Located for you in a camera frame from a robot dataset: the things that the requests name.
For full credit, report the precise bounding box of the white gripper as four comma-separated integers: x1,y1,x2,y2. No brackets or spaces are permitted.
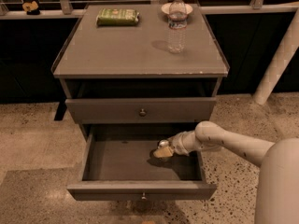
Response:
153,132,197,159

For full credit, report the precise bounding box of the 7up soda can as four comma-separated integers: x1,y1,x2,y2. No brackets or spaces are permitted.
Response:
157,140,170,162

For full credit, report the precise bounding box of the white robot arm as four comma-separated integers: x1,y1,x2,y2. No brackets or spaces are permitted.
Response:
153,121,299,224

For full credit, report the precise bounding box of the brass top drawer knob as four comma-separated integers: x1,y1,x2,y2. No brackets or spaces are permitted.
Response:
139,108,147,117

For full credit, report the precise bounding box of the brass drawer knob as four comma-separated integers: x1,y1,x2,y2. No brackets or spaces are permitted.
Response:
139,108,147,117
141,192,147,201

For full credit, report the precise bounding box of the open grey middle drawer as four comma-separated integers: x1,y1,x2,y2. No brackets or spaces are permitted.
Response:
67,123,217,201

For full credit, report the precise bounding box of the brass middle drawer knob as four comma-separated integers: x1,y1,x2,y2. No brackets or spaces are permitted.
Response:
141,192,147,201

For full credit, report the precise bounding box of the closed grey top drawer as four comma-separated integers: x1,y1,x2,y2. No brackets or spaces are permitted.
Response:
65,97,216,124

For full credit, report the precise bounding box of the grey drawer cabinet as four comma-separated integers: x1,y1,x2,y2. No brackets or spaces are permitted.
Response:
50,3,231,142

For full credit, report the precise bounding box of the clear plastic water bottle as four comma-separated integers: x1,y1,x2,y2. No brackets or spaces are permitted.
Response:
168,0,188,53

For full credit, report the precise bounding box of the small white bowl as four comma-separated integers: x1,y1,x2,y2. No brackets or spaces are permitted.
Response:
161,3,192,15

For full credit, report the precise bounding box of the green chip bag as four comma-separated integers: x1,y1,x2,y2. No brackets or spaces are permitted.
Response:
96,8,139,26

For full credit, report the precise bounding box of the yellow sponge on ledge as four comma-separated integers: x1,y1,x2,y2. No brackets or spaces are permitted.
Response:
22,1,40,15

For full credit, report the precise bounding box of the grey window ledge rail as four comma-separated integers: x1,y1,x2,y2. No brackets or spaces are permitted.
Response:
0,2,299,20

